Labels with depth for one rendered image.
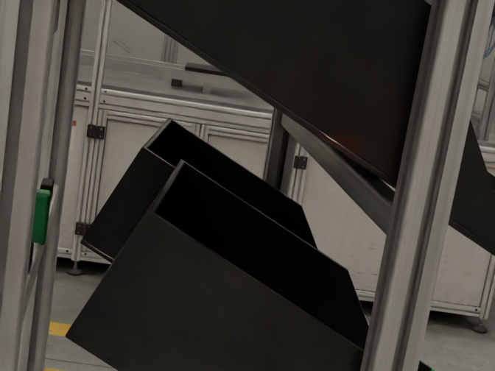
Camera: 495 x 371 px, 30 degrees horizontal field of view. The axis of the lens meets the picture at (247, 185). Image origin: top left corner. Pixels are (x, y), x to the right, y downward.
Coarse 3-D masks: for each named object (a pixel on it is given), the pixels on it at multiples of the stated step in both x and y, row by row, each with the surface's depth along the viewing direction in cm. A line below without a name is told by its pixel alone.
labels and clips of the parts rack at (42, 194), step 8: (56, 16) 61; (56, 24) 62; (360, 168) 48; (368, 176) 47; (48, 184) 63; (40, 192) 54; (48, 192) 54; (40, 200) 54; (48, 200) 54; (40, 208) 54; (48, 208) 54; (40, 216) 54; (48, 216) 54; (40, 224) 54; (32, 232) 54; (40, 232) 54; (32, 240) 54; (40, 240) 54; (32, 248) 50
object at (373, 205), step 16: (288, 128) 67; (304, 128) 61; (304, 144) 61; (320, 144) 56; (320, 160) 56; (336, 160) 52; (352, 160) 51; (336, 176) 52; (352, 176) 48; (352, 192) 48; (368, 192) 45; (384, 192) 44; (368, 208) 45; (384, 208) 42; (48, 224) 60; (384, 224) 42; (32, 256) 52; (32, 272) 50
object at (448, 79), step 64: (0, 0) 34; (64, 0) 66; (448, 0) 36; (0, 64) 35; (64, 64) 67; (448, 64) 37; (0, 128) 35; (64, 128) 68; (448, 128) 38; (0, 192) 36; (64, 192) 71; (448, 192) 38; (0, 256) 37; (384, 256) 40; (0, 320) 38; (384, 320) 39
